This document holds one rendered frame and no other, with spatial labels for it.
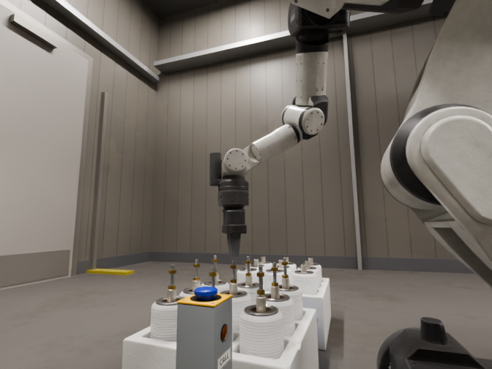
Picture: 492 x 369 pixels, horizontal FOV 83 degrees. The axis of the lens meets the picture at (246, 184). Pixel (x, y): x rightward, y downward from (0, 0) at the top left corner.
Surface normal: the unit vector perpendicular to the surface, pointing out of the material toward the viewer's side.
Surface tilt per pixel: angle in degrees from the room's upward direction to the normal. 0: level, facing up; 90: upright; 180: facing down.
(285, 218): 90
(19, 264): 90
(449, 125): 90
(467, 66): 90
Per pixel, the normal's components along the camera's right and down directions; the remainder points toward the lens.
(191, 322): -0.36, -0.14
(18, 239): 0.95, -0.06
